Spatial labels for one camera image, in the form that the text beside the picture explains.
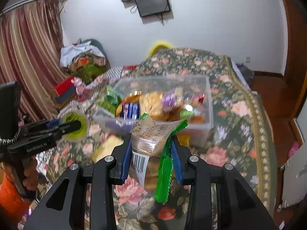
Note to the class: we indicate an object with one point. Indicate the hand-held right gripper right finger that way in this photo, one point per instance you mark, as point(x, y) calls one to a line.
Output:
point(176, 158)

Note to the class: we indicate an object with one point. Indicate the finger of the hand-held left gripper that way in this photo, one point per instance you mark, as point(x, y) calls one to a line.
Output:
point(54, 123)
point(69, 127)

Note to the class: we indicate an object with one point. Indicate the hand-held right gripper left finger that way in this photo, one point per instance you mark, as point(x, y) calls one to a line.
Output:
point(127, 158)

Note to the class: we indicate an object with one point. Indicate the yellow-green jelly cup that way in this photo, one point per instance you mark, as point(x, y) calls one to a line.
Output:
point(72, 117)

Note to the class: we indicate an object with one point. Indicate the green-edged clear snack packet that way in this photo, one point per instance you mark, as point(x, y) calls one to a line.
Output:
point(148, 136)

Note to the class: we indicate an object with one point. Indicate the blue snack bag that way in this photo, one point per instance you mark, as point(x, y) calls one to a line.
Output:
point(130, 110)

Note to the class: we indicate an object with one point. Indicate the purple label snack packet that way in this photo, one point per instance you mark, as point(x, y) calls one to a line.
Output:
point(169, 100)

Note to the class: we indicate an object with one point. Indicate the clear plastic storage box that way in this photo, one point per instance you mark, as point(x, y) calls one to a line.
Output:
point(203, 86)

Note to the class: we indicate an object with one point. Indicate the person's left hand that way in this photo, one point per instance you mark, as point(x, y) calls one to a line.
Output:
point(30, 172)

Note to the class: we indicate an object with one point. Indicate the red box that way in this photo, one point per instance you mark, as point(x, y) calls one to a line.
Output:
point(64, 85)

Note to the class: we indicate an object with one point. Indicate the pink plush toy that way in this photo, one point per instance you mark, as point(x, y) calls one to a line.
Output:
point(79, 83)

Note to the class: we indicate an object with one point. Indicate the striped curtain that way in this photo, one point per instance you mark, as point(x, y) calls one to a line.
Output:
point(31, 52)

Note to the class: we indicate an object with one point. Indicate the patchwork quilt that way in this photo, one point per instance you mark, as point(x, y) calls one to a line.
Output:
point(115, 73)

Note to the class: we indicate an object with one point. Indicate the pile of clothes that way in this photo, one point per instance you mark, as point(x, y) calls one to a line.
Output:
point(72, 52)

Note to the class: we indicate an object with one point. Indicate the floral blanket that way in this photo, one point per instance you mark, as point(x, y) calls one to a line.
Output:
point(235, 115)

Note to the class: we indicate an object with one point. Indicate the person's orange clothing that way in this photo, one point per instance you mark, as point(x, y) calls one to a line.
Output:
point(12, 194)

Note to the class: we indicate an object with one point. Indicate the yellow hoop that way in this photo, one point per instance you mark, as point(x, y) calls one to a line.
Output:
point(159, 44)

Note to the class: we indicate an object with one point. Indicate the white refrigerator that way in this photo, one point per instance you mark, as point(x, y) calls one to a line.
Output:
point(295, 179)

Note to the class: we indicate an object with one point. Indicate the small black monitor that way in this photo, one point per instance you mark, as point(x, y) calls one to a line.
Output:
point(153, 3)

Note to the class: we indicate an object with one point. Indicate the wooden wardrobe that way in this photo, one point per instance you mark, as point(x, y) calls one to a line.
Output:
point(292, 52)

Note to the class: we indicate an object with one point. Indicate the white curtain rail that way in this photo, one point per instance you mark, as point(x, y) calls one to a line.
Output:
point(26, 3)

